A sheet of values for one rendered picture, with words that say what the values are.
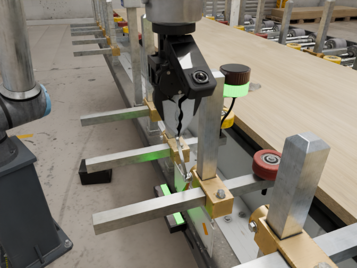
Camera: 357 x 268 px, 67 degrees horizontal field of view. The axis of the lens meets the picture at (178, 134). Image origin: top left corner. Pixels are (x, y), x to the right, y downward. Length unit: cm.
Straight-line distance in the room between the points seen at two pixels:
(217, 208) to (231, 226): 28
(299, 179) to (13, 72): 105
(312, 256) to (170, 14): 38
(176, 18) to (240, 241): 63
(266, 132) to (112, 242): 113
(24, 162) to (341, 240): 114
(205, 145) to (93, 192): 145
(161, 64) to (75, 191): 162
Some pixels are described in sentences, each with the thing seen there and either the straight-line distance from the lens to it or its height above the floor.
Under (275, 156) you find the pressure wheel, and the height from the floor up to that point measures 91.
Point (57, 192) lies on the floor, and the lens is 203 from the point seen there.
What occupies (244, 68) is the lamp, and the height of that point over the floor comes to 112.
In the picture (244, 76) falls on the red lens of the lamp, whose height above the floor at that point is 111.
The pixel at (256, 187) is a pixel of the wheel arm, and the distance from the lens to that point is 68.
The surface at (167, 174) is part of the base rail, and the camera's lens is 92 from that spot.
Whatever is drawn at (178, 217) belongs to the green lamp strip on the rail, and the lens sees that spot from 78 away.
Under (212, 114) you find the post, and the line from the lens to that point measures 54.
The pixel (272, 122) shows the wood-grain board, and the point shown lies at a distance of 84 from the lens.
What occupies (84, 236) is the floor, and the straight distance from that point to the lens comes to 171.
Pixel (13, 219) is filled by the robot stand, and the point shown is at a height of 34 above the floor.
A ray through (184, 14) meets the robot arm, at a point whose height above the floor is 123.
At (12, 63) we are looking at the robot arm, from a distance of 117.
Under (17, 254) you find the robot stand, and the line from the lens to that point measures 159.
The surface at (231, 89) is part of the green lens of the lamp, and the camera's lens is 53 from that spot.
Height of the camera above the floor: 129
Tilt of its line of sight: 31 degrees down
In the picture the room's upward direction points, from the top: straight up
